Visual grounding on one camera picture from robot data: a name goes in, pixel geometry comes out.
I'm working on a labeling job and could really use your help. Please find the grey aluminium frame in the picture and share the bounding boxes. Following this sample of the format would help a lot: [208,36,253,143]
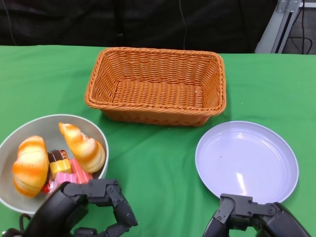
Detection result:
[254,0,304,54]

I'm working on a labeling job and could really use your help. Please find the salmon red cake slice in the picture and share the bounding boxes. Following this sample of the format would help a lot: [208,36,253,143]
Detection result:
[68,158,94,183]

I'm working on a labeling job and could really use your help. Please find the orange white striped bread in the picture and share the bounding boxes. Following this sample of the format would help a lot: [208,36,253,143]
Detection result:
[12,135,49,198]

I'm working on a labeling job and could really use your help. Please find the pink cake slice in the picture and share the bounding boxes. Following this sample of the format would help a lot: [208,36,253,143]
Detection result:
[50,172,78,186]

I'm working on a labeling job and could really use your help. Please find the yellow cake slice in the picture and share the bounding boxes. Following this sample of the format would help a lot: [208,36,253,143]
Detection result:
[49,159,72,178]

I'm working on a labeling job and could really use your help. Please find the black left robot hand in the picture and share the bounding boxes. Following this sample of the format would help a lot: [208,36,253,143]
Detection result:
[22,179,138,237]

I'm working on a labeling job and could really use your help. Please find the black backdrop curtain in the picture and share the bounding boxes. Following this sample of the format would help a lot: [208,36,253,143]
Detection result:
[0,0,279,54]

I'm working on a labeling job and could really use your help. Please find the green tablecloth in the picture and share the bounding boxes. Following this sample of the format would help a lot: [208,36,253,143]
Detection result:
[0,44,316,237]

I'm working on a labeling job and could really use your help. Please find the lavender round plate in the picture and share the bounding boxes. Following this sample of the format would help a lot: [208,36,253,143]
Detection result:
[195,120,299,204]

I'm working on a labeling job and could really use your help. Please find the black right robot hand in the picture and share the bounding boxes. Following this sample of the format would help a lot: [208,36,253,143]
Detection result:
[202,194,312,237]

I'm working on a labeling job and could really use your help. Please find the grey-green bowl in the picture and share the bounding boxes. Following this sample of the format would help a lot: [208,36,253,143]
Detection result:
[0,114,109,215]

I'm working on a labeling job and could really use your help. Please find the orange wicker basket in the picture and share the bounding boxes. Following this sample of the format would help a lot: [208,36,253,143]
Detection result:
[83,47,227,127]

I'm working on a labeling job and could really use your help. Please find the chocolate cake slice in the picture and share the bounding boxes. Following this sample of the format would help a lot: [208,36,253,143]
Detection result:
[47,149,69,162]

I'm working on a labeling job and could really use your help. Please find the black looped floor cables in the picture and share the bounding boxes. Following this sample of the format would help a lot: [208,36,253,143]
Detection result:
[288,4,316,54]

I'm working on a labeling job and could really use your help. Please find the golden orange ring bread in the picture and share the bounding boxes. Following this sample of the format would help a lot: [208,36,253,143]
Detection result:
[58,122,107,173]

